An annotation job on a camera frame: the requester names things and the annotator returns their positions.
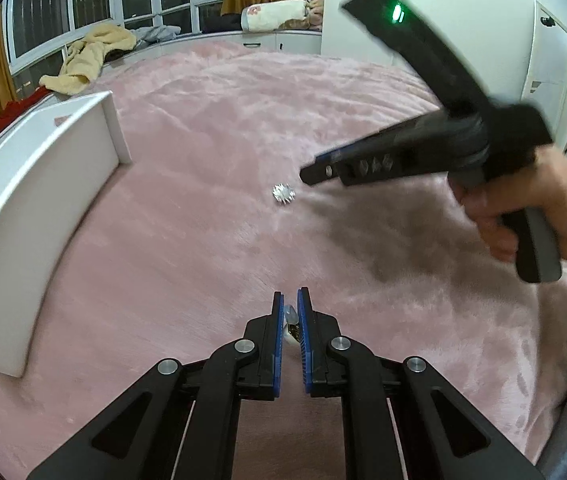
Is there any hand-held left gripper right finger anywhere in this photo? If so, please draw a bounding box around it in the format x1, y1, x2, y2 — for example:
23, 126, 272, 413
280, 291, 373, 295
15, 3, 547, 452
297, 287, 547, 480

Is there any person's right hand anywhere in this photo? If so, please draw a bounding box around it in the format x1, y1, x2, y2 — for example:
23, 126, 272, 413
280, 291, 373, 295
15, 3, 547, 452
449, 147, 567, 262

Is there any small silver object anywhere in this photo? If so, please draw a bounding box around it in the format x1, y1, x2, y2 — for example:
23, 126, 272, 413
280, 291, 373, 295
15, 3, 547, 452
283, 304, 300, 346

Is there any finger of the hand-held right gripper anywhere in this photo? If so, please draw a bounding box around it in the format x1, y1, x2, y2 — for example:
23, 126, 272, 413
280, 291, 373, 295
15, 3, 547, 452
316, 111, 474, 163
299, 127, 479, 188

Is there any red cloth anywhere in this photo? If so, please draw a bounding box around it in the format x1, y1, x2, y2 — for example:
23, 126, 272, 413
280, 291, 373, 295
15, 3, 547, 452
0, 87, 51, 133

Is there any grey clothing heap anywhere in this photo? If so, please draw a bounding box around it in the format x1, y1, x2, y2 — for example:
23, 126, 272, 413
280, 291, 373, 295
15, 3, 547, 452
133, 25, 181, 44

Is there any flower print pillow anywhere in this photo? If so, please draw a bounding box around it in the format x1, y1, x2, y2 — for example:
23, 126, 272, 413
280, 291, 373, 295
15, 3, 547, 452
240, 0, 309, 31

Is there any white headboard panel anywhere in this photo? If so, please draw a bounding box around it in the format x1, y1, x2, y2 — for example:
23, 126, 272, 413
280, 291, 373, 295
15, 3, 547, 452
0, 91, 134, 378

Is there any silver flower charm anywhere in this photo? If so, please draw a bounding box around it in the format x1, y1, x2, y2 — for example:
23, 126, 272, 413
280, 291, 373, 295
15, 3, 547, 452
272, 182, 297, 206

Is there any pink plush blanket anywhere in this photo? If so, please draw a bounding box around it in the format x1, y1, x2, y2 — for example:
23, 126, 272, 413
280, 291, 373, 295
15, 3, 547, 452
0, 40, 567, 480

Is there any brown plush toy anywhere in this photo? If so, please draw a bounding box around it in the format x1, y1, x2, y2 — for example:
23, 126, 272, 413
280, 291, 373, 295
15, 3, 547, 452
288, 0, 325, 31

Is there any yellow blanket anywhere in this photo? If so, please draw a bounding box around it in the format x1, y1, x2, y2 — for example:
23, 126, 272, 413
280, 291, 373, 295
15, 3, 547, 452
40, 24, 136, 96

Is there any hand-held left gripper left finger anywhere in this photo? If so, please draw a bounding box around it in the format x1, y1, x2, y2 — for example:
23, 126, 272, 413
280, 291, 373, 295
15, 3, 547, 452
27, 291, 285, 480

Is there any white wardrobe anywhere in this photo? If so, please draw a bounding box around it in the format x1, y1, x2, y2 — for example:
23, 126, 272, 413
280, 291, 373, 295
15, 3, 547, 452
528, 0, 567, 97

